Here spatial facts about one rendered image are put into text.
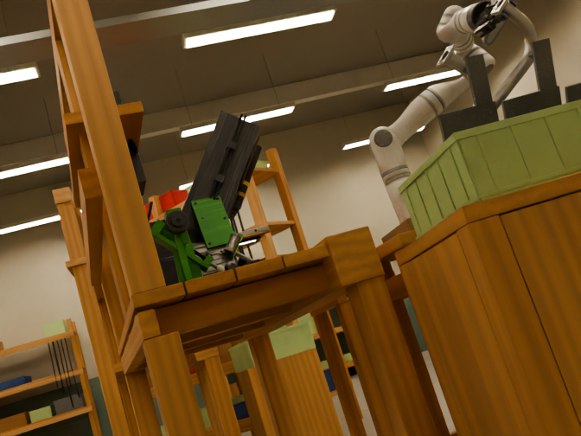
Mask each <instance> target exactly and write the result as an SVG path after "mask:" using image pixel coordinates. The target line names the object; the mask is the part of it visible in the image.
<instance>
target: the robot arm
mask: <svg viewBox="0 0 581 436"><path fill-rule="evenodd" d="M498 1H499V0H493V1H491V2H487V1H482V2H480V3H474V4H471V5H470V6H468V7H466V8H462V7H460V6H457V5H452V6H450V7H448V8H447V9H446V10H445V12H444V14H443V16H442V18H441V21H440V23H439V24H438V26H437V37H438V39H439V40H440V41H442V42H446V43H449V44H450V45H453V44H455V45H456V48H455V50H454V51H455V54H456V55H457V56H458V57H459V58H461V59H462V60H464V58H466V57H469V56H473V55H479V54H483V57H484V61H485V66H486V70H487V74H489V73H490V72H491V71H492V69H493V68H494V66H495V59H494V57H492V56H491V55H490V54H489V53H487V52H486V51H485V50H484V49H482V48H481V47H479V46H477V45H475V44H474V37H473V35H472V34H471V33H475V34H476V35H478V36H479V37H480V38H482V44H483V45H484V46H490V45H492V44H493V42H494V41H495V39H496V37H497V36H498V35H499V34H500V32H501V30H502V28H503V27H504V25H505V23H506V21H507V19H508V18H509V15H508V14H506V13H505V12H502V13H500V14H497V15H493V16H492V15H491V14H490V13H491V11H492V10H493V8H494V7H495V6H496V4H497V3H498ZM468 89H470V85H469V81H468V80H467V79H466V78H465V77H462V78H460V79H457V80H453V81H449V82H445V83H440V84H436V85H433V86H430V87H428V88H426V89H425V90H424V91H423V92H422V93H421V94H420V95H419V96H418V97H417V98H416V99H415V100H414V101H413V102H412V103H411V104H410V105H409V106H408V107H407V108H406V109H405V111H404V112H403V113H402V115H401V116H400V117H399V119H398V120H397V121H396V122H394V123H393V124H392V125H391V126H389V127H386V126H381V127H378V128H376V129H374V130H373V131H372V133H371V134H370V137H369V150H370V152H371V154H372V156H373V157H375V160H376V162H377V164H378V167H379V171H380V175H381V178H382V180H383V183H384V184H385V187H386V191H387V193H388V195H389V197H390V200H391V202H392V205H393V208H394V210H395V213H396V215H397V217H398V219H399V223H400V224H401V223H402V222H403V221H405V220H406V219H408V218H411V217H410V215H409V212H408V209H407V206H406V205H405V200H404V197H403V195H402V194H400V193H399V191H398V187H399V186H400V185H401V184H402V183H403V182H404V181H405V180H406V179H407V178H408V177H409V176H410V175H411V172H410V171H409V168H408V166H407V163H406V160H405V154H404V152H403V150H402V148H401V145H402V144H403V143H404V142H405V141H406V140H407V139H408V138H409V137H410V136H412V135H413V134H414V133H415V132H417V131H419V130H420V129H421V128H423V127H424V126H425V125H427V124H428V123H429V122H430V121H432V120H433V119H434V118H435V117H436V116H437V115H438V114H439V113H440V112H442V111H443V110H444V109H445V108H446V107H447V106H448V105H450V104H451V103H452V102H453V101H454V100H455V99H457V98H458V97H459V96H460V95H461V94H463V93H464V92H466V91H467V90H468Z"/></svg>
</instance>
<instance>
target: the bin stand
mask: <svg viewBox="0 0 581 436"><path fill-rule="evenodd" d="M347 297H348V295H347V294H345V295H343V296H341V297H339V298H338V299H336V300H334V301H332V302H330V303H328V304H326V305H324V306H322V307H320V308H318V309H316V310H314V311H312V312H311V313H310V315H311V316H312V317H313V318H314V321H315V324H316V328H317V332H318V335H319V337H320V340H321V343H322V347H323V351H324V354H325V356H326V359H327V362H328V365H329V370H330V373H331V375H332V378H333V381H334V384H335V389H336V392H337V394H338V397H339V400H340V403H341V406H342V411H343V413H344V416H345V419H346V422H347V425H348V430H349V432H350V435H351V436H367V434H366V431H365V428H364V425H363V422H362V419H361V415H360V412H359V409H358V407H357V404H356V401H355V397H354V393H353V390H352V388H351V385H350V382H349V379H348V375H347V371H346V369H345V366H344V363H343V360H342V356H341V353H340V350H339V348H338V344H337V341H336V339H335V334H334V332H333V329H332V326H331V323H330V321H329V315H328V313H327V312H325V311H328V310H330V309H332V308H336V310H337V313H338V317H339V319H340V322H341V325H342V329H343V332H344V335H345V337H346V340H347V343H348V347H349V350H350V353H351V356H352V359H353V362H354V366H355V369H356V372H357V375H358V377H359V380H360V383H361V387H362V390H363V394H364V396H365V399H366V402H367V406H368V409H369V412H370V414H371V417H372V420H373V424H374V427H375V431H376V433H377V436H394V435H393V430H392V428H391V425H390V422H389V419H388V417H387V414H386V410H385V407H384V404H383V401H382V399H381V396H380V391H379V389H378V386H377V383H376V380H375V378H374V373H373V371H372V368H371V365H370V362H369V360H368V357H367V352H366V349H365V346H364V343H363V341H362V338H361V333H360V331H359V328H358V325H357V323H356V320H355V317H354V313H353V310H352V307H351V304H350V302H349V301H348V300H347ZM347 301H348V302H347Z"/></svg>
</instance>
